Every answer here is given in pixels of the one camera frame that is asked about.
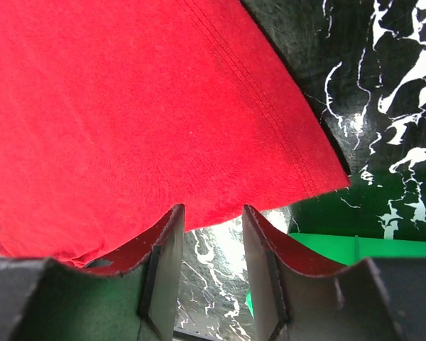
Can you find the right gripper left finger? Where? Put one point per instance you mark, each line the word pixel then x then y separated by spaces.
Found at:
pixel 128 294

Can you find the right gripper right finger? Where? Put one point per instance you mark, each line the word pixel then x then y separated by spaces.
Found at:
pixel 298 294

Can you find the red t shirt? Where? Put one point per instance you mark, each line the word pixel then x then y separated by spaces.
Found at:
pixel 111 112

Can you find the green plastic bin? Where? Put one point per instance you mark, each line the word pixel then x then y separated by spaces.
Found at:
pixel 374 217

